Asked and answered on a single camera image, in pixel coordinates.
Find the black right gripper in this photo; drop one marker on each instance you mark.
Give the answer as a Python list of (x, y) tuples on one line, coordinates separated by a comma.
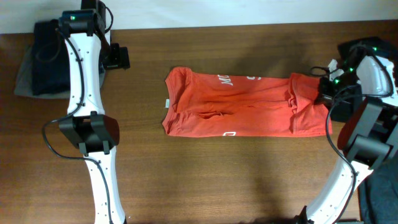
[(324, 97)]

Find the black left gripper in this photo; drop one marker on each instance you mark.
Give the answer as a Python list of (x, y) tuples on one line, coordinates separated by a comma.
[(120, 58)]

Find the red printed t-shirt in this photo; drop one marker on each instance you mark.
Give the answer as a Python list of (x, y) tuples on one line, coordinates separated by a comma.
[(204, 105)]

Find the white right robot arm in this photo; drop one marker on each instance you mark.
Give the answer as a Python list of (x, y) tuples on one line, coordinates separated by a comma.
[(332, 201)]

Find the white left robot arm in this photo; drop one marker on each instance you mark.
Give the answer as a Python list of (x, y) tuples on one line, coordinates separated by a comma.
[(86, 126)]

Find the folded navy blue garment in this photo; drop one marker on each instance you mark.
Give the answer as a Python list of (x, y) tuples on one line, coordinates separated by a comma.
[(50, 70)]

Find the folded grey garment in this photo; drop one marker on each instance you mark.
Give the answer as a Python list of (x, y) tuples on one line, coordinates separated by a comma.
[(23, 85)]

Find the black printed t-shirt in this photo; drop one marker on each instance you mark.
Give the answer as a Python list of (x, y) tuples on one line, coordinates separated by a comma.
[(379, 193)]

